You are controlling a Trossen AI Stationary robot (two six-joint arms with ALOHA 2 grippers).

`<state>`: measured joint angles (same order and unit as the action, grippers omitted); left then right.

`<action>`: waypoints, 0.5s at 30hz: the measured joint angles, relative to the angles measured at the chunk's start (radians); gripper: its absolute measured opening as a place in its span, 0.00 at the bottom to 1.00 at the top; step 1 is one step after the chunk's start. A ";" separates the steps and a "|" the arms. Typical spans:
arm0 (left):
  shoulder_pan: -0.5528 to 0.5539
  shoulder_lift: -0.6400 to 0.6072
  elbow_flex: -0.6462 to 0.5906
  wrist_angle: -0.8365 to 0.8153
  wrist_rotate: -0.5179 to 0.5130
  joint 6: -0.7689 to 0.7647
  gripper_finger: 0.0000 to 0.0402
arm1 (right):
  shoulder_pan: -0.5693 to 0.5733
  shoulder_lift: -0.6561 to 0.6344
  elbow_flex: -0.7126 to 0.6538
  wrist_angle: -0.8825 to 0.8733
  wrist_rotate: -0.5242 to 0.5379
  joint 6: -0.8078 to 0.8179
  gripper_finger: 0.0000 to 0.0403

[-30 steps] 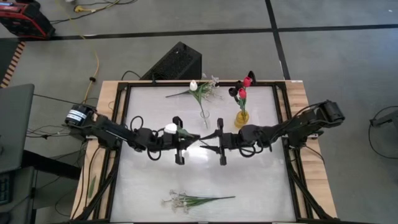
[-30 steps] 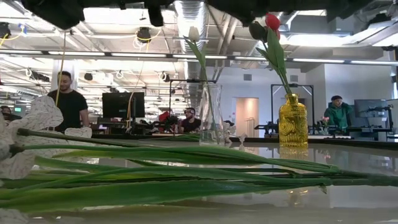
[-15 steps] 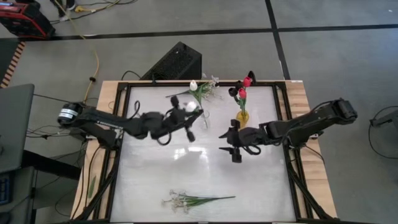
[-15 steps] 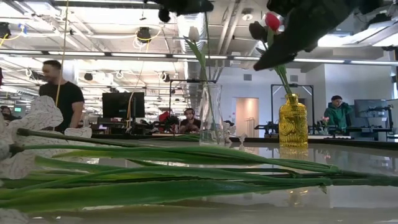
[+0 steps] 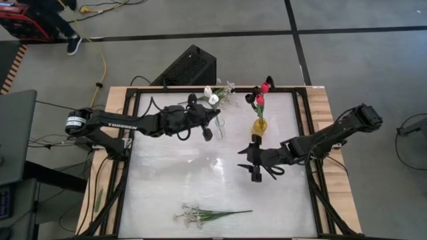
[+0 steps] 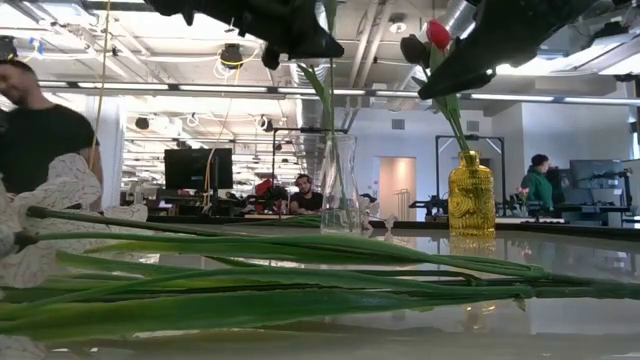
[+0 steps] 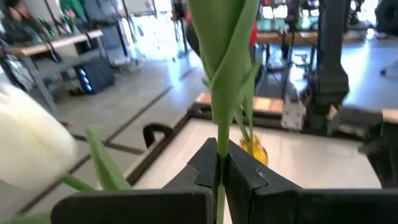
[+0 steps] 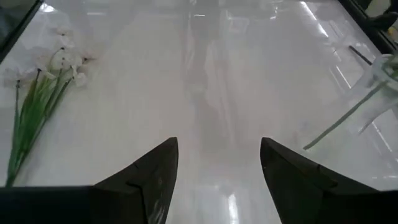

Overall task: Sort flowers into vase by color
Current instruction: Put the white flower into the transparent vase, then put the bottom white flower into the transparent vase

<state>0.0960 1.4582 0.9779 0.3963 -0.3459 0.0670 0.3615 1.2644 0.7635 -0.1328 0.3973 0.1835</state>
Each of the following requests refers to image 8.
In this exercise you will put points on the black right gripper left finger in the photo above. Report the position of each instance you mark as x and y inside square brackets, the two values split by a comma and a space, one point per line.
[124, 199]

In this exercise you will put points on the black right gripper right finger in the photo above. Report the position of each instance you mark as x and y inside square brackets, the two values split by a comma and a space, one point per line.
[304, 193]

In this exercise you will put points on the white tulip green stem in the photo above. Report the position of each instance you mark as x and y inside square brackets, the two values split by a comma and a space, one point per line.
[342, 121]

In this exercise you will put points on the white flower bunch green stems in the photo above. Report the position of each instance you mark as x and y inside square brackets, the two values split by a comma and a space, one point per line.
[29, 115]

